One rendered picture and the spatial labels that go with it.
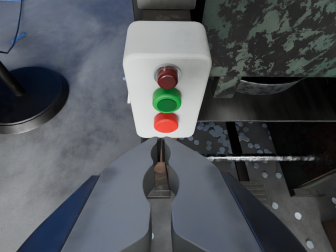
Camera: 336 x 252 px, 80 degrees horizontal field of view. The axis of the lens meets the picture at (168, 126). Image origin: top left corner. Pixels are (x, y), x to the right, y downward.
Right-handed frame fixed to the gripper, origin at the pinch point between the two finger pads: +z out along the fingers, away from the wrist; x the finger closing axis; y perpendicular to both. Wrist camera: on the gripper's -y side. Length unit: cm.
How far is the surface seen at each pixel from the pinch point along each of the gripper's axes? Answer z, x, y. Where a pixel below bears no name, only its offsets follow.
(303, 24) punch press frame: 17.0, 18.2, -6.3
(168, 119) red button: 8.3, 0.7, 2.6
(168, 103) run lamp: 6.6, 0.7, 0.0
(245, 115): 35.8, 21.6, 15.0
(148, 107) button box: 8.9, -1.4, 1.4
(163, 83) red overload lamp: 5.7, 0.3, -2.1
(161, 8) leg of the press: 12.8, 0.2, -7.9
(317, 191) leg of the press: 39, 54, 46
